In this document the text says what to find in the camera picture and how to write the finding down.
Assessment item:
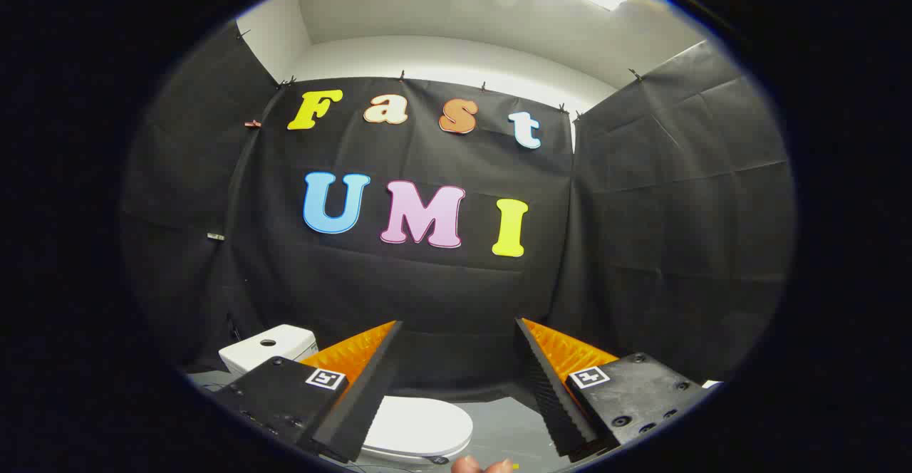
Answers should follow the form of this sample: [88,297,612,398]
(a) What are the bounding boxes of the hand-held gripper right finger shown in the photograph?
[514,317,713,459]

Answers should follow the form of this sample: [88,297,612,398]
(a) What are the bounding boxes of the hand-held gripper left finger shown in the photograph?
[214,320,404,464]

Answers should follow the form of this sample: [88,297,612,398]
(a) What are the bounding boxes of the white toilet lid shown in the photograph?
[360,396,474,463]

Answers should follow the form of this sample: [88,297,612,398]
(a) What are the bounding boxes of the white toilet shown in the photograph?
[218,324,472,467]

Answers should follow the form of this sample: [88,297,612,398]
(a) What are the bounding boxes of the black backdrop cloth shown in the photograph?
[120,21,796,401]

